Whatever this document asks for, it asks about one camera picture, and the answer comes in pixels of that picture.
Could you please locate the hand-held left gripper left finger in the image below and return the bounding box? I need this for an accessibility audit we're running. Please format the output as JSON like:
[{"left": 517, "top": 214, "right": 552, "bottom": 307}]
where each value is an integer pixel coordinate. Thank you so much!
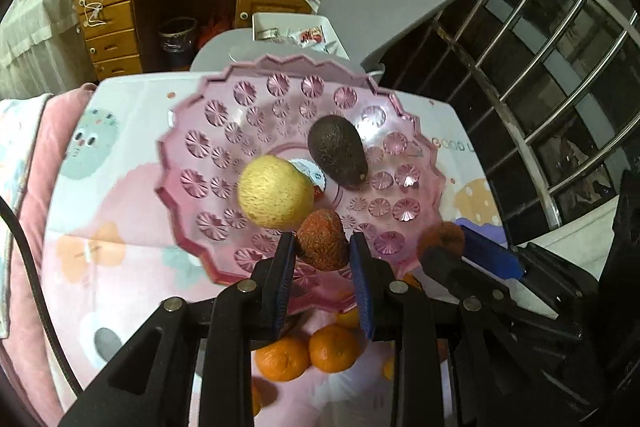
[{"left": 60, "top": 232, "right": 298, "bottom": 427}]

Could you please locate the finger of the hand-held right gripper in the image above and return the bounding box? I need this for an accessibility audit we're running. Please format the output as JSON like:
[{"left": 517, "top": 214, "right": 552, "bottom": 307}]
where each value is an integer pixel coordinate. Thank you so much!
[
  {"left": 456, "top": 223, "right": 525, "bottom": 282},
  {"left": 419, "top": 248, "right": 507, "bottom": 304}
]

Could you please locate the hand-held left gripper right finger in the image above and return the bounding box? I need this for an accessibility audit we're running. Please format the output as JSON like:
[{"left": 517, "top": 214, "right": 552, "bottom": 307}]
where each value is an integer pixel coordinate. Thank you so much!
[{"left": 348, "top": 233, "right": 551, "bottom": 427}]

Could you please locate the group of orange tangerines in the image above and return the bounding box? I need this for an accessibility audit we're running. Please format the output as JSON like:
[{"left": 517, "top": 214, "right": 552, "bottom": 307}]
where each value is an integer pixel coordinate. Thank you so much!
[{"left": 249, "top": 272, "right": 443, "bottom": 418}]

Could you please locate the pink glass fruit bowl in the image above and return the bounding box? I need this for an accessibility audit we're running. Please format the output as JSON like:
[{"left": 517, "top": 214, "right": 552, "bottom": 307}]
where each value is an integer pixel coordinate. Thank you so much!
[{"left": 155, "top": 53, "right": 447, "bottom": 314}]

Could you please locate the yellow pear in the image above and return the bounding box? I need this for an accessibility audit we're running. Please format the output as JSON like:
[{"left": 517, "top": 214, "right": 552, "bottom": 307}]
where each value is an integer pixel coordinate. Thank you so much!
[{"left": 236, "top": 155, "right": 316, "bottom": 230}]

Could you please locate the dark avocado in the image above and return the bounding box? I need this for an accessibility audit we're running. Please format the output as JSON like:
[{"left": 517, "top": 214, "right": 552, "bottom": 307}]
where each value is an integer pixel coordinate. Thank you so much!
[{"left": 306, "top": 115, "right": 370, "bottom": 191}]

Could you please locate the cartoon printed tablecloth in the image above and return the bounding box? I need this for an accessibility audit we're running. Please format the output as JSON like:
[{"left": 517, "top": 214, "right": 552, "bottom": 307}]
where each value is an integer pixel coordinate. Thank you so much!
[{"left": 42, "top": 72, "right": 511, "bottom": 427}]

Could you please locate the metal window grille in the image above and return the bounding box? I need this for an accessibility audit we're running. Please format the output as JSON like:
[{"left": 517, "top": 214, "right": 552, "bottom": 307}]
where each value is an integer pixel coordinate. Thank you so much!
[{"left": 385, "top": 0, "right": 640, "bottom": 248}]

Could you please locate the white tray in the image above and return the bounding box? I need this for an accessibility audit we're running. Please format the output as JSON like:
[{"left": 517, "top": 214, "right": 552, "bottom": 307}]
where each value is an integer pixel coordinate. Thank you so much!
[{"left": 251, "top": 12, "right": 349, "bottom": 58}]

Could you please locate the dark waste bin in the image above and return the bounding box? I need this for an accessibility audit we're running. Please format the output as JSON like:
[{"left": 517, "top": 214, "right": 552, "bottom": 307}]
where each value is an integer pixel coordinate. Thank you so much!
[{"left": 159, "top": 18, "right": 197, "bottom": 70}]

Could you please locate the pastel patterned blanket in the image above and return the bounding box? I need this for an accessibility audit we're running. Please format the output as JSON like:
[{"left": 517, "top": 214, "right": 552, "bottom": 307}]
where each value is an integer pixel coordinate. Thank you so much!
[{"left": 0, "top": 96, "right": 53, "bottom": 339}]

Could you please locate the white lace cloth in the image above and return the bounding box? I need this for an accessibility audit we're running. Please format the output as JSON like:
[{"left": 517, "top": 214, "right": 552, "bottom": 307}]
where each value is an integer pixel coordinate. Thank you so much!
[{"left": 0, "top": 0, "right": 98, "bottom": 100}]

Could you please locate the black cable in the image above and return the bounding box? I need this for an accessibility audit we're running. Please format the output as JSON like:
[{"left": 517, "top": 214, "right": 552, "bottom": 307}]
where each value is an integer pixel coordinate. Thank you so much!
[{"left": 0, "top": 196, "right": 85, "bottom": 400}]

